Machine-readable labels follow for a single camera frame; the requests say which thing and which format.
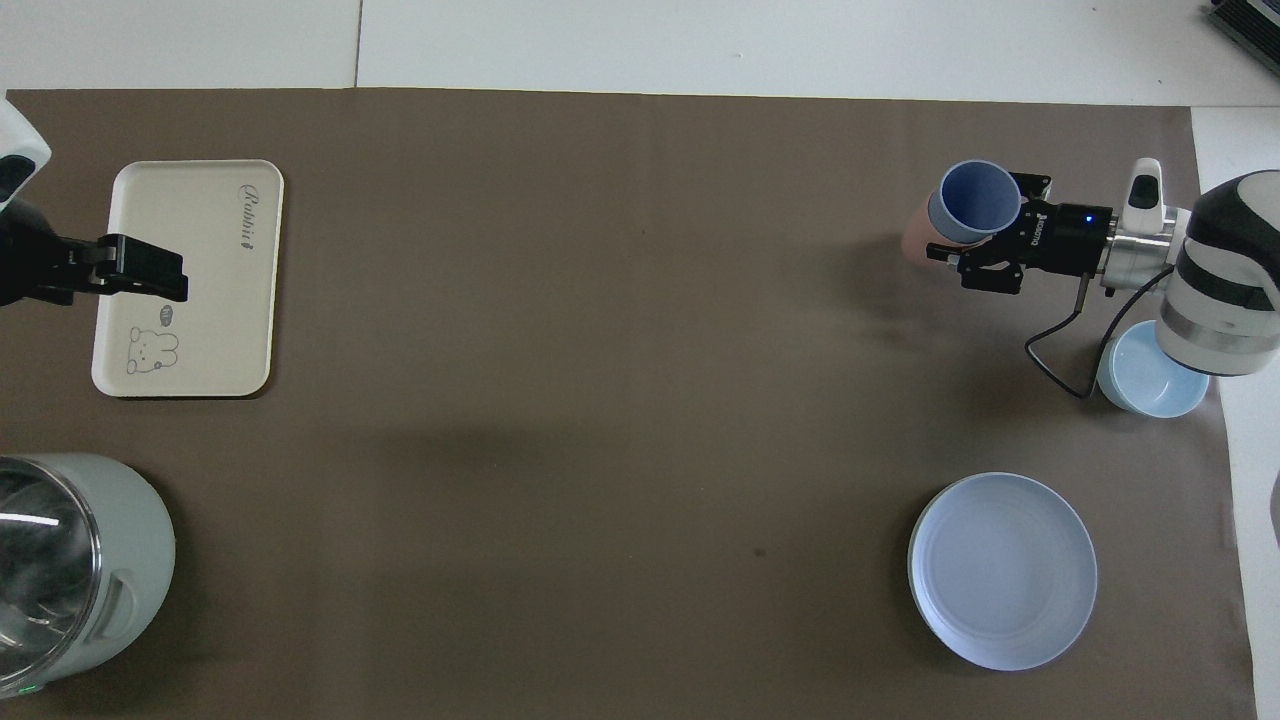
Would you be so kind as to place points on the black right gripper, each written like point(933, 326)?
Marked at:
point(1070, 240)

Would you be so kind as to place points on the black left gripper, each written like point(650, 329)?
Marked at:
point(40, 265)

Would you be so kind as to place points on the blue plastic cup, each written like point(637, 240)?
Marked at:
point(975, 200)

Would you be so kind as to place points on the pink plastic cup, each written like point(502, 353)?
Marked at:
point(918, 240)

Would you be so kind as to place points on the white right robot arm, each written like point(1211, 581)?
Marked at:
point(1220, 280)

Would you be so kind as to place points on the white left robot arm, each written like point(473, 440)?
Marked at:
point(15, 140)

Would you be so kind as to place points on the white tray with bear print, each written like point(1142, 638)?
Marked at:
point(215, 320)

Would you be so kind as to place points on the light blue bowl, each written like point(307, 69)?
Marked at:
point(1150, 385)

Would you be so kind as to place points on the pale green cooking pot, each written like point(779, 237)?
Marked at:
point(135, 560)

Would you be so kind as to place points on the dark grey device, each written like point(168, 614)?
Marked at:
point(1250, 20)

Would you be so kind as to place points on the glass pot lid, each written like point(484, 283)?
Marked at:
point(45, 570)

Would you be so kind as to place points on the lavender plate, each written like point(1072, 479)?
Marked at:
point(1003, 570)

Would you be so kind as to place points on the brown table mat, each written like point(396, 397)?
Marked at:
point(600, 400)

